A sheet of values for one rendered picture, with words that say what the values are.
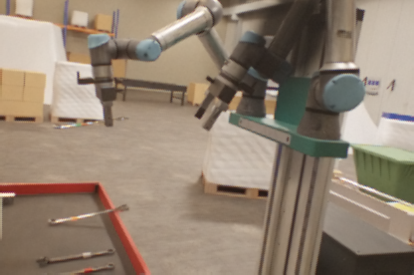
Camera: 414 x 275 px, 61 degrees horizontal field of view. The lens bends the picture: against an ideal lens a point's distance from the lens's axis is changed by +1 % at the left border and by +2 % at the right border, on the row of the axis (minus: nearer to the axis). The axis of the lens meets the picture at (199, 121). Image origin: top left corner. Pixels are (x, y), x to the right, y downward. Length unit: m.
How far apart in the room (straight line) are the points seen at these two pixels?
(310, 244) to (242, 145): 2.92
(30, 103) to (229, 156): 4.91
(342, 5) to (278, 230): 1.10
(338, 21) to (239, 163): 3.45
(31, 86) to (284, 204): 6.85
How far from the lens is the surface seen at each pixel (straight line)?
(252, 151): 4.45
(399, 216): 3.64
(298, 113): 1.57
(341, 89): 1.13
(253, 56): 1.11
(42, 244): 1.19
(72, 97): 8.30
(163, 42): 1.28
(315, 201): 1.54
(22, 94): 8.05
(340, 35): 1.16
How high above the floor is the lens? 1.46
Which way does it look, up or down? 8 degrees down
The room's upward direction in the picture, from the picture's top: 8 degrees clockwise
